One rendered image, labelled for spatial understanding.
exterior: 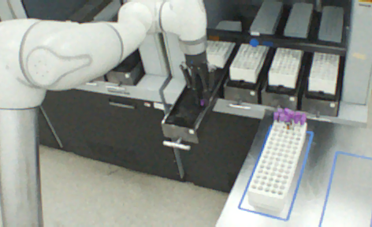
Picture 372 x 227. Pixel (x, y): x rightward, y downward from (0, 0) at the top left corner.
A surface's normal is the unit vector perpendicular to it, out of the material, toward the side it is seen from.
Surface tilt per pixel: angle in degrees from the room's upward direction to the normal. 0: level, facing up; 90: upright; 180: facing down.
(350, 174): 0
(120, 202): 0
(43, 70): 68
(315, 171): 0
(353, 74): 90
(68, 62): 74
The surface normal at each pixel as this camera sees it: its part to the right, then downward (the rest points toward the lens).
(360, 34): -0.39, 0.66
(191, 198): -0.15, -0.74
